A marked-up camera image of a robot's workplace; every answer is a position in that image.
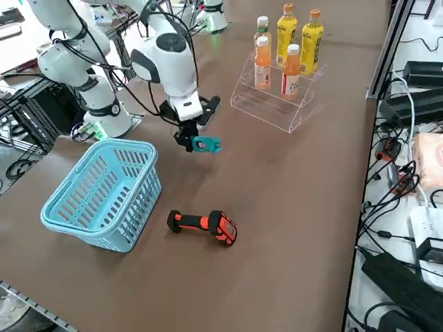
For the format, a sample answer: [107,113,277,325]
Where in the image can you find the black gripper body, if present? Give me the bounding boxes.
[159,95,222,131]

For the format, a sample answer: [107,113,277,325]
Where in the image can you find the teal potato chips packet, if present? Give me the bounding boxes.
[191,136,222,155]

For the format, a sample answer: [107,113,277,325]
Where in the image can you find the orange black barcode scanner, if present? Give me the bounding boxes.
[167,209,239,247]

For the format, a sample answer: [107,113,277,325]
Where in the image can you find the clear acrylic stepped shelf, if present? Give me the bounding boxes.
[230,51,328,134]

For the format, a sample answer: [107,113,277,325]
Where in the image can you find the light blue plastic basket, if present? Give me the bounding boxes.
[40,138,163,254]

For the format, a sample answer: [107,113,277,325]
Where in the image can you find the orange juice bottle white cap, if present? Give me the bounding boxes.
[253,36,272,90]
[280,44,301,100]

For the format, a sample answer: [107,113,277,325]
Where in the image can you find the pale tea bottle white cap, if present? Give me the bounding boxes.
[253,16,273,46]

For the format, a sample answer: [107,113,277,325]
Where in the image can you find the yellow bottle orange cap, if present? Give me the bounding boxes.
[275,3,298,68]
[299,9,325,76]

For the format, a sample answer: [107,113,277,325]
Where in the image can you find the orange black plug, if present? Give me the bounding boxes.
[375,137,402,160]

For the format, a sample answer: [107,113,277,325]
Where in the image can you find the long black power brick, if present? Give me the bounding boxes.
[379,89,443,126]

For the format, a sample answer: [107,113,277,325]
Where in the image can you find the black power adapter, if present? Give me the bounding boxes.
[403,61,443,89]

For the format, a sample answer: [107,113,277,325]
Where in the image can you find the pink tissue pack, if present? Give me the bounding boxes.
[413,133,443,199]

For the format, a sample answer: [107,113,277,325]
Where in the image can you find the white power strip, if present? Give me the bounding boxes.
[408,206,443,245]

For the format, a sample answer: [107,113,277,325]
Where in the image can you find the small black adapter box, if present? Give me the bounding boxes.
[415,237,443,266]

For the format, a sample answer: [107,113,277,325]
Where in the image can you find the aluminium frame post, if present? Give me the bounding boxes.
[365,0,416,100]

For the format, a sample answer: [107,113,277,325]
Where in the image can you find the white cable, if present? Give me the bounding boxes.
[392,71,432,208]

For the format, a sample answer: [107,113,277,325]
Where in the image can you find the aluminium table edge rail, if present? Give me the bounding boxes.
[0,279,75,332]

